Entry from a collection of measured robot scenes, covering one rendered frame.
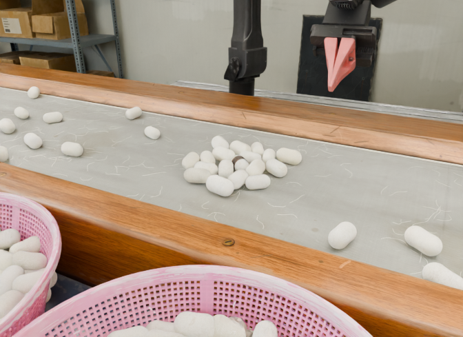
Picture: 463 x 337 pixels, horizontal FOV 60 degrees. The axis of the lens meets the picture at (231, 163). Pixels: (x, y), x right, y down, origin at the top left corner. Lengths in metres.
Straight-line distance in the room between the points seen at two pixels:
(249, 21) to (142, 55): 2.24
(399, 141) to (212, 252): 0.38
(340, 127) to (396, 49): 1.88
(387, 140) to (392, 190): 0.13
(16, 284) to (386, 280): 0.31
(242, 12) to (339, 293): 0.72
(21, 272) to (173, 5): 2.61
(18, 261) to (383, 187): 0.41
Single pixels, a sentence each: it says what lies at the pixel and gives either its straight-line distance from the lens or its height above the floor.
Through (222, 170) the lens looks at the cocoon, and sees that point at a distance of 0.52.
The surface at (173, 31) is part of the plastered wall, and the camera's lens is 2.95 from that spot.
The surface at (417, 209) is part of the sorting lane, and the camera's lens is 0.51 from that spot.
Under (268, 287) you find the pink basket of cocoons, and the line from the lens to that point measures 0.33.
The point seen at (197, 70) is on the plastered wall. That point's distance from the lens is 2.91.
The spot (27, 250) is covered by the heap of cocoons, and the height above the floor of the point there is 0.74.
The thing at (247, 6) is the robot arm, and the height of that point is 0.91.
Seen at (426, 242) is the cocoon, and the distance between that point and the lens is 0.42.
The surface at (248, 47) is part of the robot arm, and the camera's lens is 0.94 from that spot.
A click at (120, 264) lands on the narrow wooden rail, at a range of 0.43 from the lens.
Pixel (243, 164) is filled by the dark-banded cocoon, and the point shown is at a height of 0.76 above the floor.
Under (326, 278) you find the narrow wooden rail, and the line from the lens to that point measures 0.34.
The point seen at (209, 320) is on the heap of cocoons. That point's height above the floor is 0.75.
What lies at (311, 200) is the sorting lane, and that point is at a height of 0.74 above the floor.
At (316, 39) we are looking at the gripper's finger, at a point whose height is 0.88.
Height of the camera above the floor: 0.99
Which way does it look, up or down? 26 degrees down
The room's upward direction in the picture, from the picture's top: straight up
